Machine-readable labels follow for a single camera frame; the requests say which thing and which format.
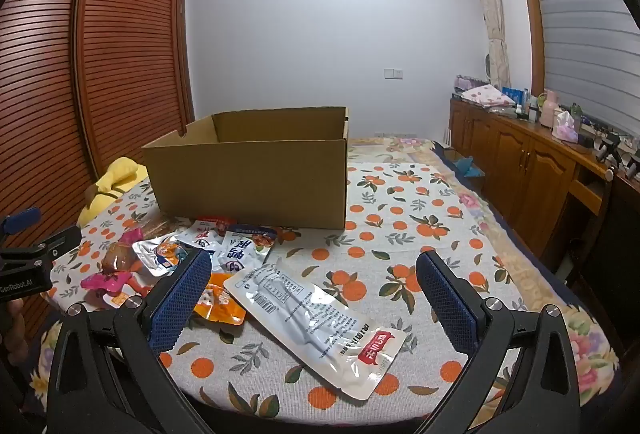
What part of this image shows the red white snack packet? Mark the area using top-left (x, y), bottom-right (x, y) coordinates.
top-left (176, 215), bottom-right (237, 256)

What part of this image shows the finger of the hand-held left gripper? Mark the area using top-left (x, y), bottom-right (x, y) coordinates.
top-left (0, 207), bottom-right (42, 236)
top-left (0, 226), bottom-right (82, 265)

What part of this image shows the silver orange snack packet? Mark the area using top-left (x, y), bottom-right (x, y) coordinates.
top-left (132, 236), bottom-right (193, 278)

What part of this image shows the grey window blind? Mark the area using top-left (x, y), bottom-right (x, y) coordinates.
top-left (525, 0), bottom-right (640, 135)

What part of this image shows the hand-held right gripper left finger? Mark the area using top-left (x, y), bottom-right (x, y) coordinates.
top-left (47, 248), bottom-right (213, 434)

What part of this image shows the white blue snack packet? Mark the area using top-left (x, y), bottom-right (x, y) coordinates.
top-left (217, 225), bottom-right (279, 276)

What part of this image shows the brown cardboard box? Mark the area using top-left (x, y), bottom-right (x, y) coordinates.
top-left (141, 106), bottom-right (349, 230)

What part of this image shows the long white snack packet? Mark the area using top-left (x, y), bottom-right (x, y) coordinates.
top-left (223, 262), bottom-right (408, 401)

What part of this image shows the yellow plush toy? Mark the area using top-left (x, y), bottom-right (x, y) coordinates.
top-left (77, 157), bottom-right (149, 225)

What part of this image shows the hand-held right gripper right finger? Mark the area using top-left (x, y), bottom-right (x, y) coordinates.
top-left (415, 250), bottom-right (583, 434)

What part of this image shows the wooden window frame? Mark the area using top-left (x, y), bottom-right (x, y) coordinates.
top-left (509, 0), bottom-right (546, 97)

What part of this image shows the pink snack packet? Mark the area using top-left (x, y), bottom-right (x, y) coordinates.
top-left (80, 271), bottom-right (135, 301)

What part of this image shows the orange fruit print blanket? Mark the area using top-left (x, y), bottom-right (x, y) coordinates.
top-left (47, 161), bottom-right (623, 434)

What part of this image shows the black mini tripod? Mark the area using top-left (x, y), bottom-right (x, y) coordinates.
top-left (592, 132), bottom-right (623, 182)
top-left (620, 149), bottom-right (640, 182)

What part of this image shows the person's left hand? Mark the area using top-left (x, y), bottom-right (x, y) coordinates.
top-left (0, 300), bottom-right (27, 367)

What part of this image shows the long wooden cabinet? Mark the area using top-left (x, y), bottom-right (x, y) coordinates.
top-left (448, 96), bottom-right (640, 265)

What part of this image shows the pink thermos bottle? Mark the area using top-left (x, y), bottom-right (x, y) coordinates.
top-left (539, 90), bottom-right (559, 128)

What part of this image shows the brown slatted wooden wardrobe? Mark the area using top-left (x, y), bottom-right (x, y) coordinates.
top-left (0, 0), bottom-right (196, 345)

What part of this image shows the pink folded cloth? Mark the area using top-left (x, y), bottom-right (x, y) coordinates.
top-left (460, 84), bottom-right (516, 109)

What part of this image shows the beige patterned curtain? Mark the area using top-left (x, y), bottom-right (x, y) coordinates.
top-left (464, 0), bottom-right (512, 88)

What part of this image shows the purple plastic pack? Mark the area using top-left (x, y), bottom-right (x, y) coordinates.
top-left (454, 74), bottom-right (486, 98)

